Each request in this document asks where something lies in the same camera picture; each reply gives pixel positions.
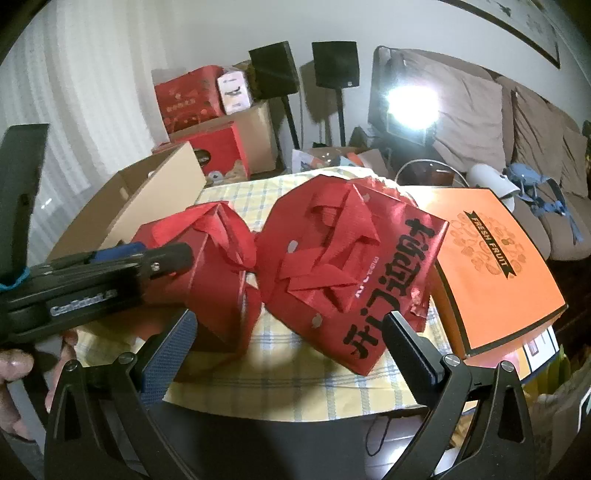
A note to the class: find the yellow checked cloth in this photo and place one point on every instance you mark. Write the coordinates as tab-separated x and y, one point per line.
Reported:
295	355

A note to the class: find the round glass side table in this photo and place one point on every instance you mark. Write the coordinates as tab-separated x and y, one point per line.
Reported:
429	173

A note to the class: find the red box with round window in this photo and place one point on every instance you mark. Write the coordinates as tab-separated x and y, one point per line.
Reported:
221	147

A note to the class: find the framed wall painting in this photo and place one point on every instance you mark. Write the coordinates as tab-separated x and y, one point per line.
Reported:
521	27

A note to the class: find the large red bag black print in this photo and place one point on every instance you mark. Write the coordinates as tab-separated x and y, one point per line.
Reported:
369	286

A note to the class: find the white orange printed carton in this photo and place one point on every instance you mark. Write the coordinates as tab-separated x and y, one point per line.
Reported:
540	350

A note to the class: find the small red bag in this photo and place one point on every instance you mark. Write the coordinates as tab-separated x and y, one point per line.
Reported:
221	300

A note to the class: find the black speaker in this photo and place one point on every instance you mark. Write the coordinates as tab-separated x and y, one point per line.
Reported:
334	64
272	69

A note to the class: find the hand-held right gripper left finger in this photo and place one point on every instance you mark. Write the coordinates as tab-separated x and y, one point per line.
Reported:
171	355

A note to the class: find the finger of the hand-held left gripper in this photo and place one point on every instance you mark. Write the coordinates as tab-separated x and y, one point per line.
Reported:
117	252
168	261

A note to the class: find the person's left hand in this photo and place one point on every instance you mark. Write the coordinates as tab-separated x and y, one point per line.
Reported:
14	364

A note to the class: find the black speaker stand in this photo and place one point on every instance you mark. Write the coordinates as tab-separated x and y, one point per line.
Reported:
342	117
290	122

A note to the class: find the white curtain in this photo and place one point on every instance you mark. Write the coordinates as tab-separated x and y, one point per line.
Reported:
92	92

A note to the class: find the bright lamp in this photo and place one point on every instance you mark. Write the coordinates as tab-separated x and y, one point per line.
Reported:
411	108

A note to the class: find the orange fruit box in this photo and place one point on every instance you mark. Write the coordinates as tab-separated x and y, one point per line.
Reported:
498	295

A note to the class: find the brown sofa cushion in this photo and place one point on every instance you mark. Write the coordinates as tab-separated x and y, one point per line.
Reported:
466	106
538	134

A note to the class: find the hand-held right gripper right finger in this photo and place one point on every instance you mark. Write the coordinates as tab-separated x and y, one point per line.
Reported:
413	355

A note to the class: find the brown sofa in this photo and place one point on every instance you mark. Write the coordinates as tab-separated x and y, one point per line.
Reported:
554	217

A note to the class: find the white plastic object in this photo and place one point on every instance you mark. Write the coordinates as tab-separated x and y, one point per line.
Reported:
489	177

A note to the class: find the red patterned gift box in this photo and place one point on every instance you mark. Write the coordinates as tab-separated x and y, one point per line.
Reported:
189	99

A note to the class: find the large brown cardboard box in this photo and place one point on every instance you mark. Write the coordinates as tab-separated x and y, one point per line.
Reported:
261	134

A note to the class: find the white printed box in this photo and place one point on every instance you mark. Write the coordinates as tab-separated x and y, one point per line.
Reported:
235	92

